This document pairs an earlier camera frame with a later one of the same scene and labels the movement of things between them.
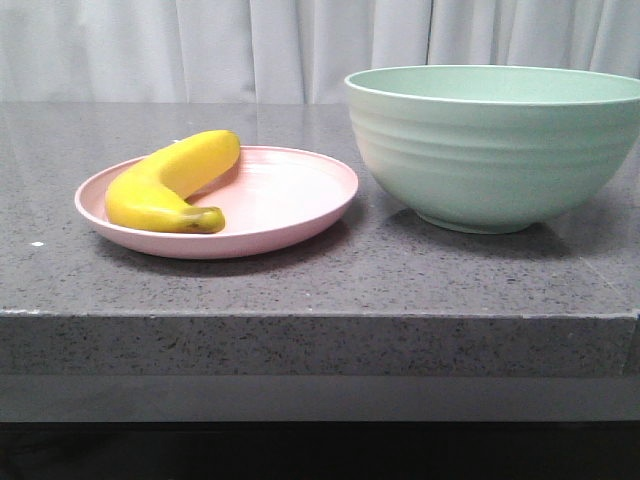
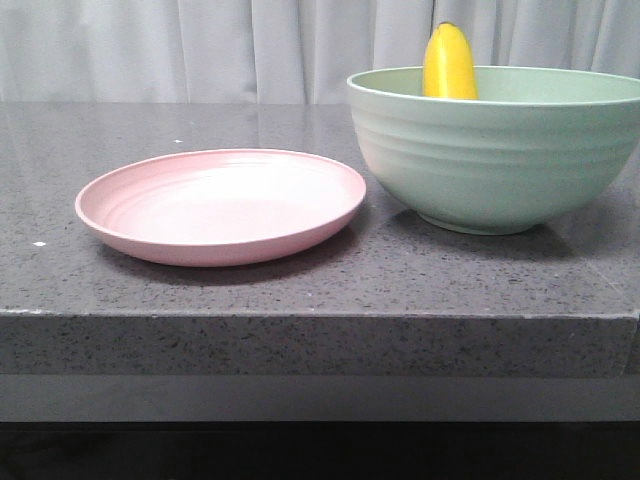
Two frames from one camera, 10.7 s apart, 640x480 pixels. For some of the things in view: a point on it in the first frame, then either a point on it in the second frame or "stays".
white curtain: [288, 51] stays
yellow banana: [154, 193] to [448, 67]
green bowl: [493, 149] stays
